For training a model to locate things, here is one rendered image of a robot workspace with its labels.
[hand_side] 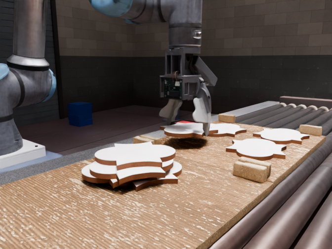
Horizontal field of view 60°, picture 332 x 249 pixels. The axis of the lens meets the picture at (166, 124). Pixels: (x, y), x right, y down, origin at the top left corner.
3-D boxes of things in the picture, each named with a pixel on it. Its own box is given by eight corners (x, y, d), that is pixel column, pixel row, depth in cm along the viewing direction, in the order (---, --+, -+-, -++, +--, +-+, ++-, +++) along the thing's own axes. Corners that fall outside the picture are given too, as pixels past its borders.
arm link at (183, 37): (182, 30, 72) (210, 28, 66) (181, 50, 73) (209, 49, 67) (162, 28, 66) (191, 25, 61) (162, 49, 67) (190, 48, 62)
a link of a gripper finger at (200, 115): (194, 140, 66) (180, 103, 67) (208, 135, 70) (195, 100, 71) (205, 136, 64) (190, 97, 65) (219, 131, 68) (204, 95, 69)
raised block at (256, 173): (231, 175, 53) (232, 161, 52) (236, 172, 54) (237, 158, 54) (263, 184, 49) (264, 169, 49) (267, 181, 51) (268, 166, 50)
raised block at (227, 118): (218, 121, 101) (218, 113, 100) (220, 120, 102) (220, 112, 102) (233, 123, 97) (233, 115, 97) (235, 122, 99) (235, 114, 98)
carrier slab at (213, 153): (135, 150, 73) (134, 145, 73) (217, 124, 104) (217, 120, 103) (272, 189, 51) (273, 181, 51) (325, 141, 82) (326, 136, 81)
